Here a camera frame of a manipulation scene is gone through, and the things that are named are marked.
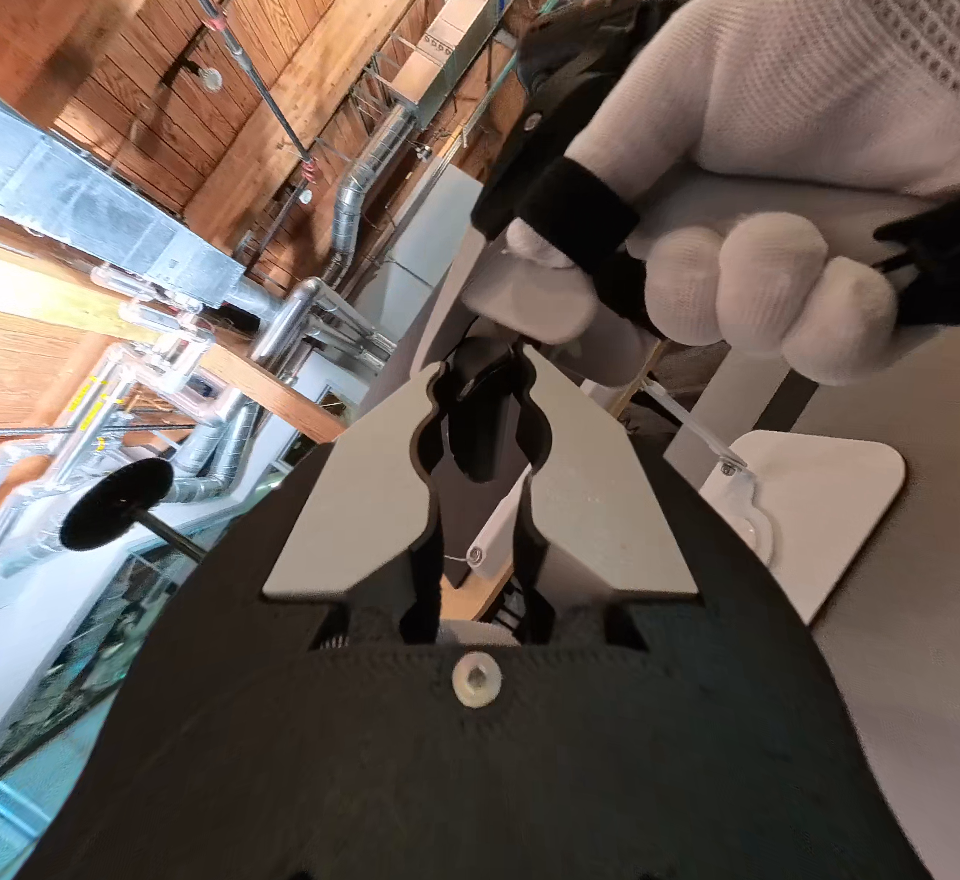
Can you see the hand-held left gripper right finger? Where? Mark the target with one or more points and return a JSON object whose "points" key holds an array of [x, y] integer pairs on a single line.
{"points": [[607, 520]]}

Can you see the silver rectangular duct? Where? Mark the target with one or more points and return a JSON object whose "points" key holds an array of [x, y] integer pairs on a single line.
{"points": [[450, 32]]}

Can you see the person's right hand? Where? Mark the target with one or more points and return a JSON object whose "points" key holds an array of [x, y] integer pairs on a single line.
{"points": [[787, 69]]}

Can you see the grey rectangular air duct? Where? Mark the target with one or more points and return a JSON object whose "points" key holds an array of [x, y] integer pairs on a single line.
{"points": [[112, 219]]}

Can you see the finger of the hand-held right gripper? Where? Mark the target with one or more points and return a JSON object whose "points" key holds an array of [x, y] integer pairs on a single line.
{"points": [[615, 358], [532, 302]]}

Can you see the black floor-to-ceiling pole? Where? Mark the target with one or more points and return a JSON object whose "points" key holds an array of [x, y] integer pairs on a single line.
{"points": [[112, 501]]}

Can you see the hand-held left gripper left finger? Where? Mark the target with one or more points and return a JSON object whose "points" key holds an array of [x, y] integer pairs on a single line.
{"points": [[352, 512]]}

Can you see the black remote control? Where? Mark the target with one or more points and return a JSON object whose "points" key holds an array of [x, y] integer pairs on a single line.
{"points": [[480, 407]]}

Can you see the wood-framed dark divider panel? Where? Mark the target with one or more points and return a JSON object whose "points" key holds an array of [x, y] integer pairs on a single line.
{"points": [[457, 520]]}

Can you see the round silver duct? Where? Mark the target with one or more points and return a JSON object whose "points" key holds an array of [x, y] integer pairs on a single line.
{"points": [[360, 174]]}

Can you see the white lamp stand with base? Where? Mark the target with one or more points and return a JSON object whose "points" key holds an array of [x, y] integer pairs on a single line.
{"points": [[825, 505]]}

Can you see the person's left hand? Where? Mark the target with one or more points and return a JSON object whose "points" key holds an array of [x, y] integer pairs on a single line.
{"points": [[472, 632]]}

